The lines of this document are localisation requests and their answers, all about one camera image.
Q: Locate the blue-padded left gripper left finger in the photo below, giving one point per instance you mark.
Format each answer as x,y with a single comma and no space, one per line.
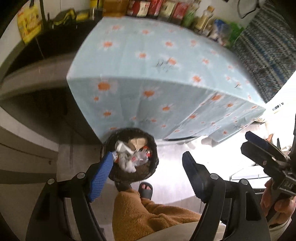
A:
97,175

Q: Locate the yellow dish soap jug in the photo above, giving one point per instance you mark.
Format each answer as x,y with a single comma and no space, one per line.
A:
29,21

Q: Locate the red white paper wrapper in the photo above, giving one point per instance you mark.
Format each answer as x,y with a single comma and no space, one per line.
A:
141,156

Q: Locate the red label soy sauce jug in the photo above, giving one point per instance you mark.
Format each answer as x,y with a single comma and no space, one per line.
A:
138,8

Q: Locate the clear vinegar bottle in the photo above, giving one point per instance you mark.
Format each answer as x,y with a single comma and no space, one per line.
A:
166,10

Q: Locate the dark slipper on foot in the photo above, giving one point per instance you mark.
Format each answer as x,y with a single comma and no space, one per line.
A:
145,190

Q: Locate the blue white seasoning bag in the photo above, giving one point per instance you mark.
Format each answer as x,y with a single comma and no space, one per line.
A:
220,32

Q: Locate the light blue daisy tablecloth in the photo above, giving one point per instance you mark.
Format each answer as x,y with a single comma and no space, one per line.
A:
161,78

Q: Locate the clear glass bottle tan label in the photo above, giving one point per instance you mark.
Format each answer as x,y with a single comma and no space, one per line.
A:
203,20

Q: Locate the large cooking oil bottle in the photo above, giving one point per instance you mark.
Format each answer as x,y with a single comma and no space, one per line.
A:
115,7

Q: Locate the crushed brown paper cup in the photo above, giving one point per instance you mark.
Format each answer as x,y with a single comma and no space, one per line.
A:
137,143

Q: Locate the dark sauce bottle red label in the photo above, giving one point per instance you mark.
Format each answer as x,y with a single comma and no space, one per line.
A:
155,7

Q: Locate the black kitchen sink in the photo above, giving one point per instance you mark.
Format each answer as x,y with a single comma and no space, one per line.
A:
51,43

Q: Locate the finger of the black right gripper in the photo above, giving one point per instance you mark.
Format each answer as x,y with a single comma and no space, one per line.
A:
260,157
266,146

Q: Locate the green plastic bag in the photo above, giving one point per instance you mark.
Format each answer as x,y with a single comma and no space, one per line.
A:
236,30

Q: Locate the blue patterned cloth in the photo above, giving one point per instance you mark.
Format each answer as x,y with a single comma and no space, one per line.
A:
267,47

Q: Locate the black sink faucet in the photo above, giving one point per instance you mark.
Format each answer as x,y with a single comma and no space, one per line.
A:
44,20

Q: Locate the green yellow label bottle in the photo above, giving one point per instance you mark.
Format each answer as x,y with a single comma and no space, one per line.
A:
95,6

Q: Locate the person's right hand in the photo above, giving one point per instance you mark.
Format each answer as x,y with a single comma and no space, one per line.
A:
285,207

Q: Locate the black yellow cloth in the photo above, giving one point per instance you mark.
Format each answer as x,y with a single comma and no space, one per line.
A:
63,18

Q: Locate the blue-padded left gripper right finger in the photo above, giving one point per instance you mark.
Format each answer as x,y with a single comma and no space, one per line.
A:
197,175

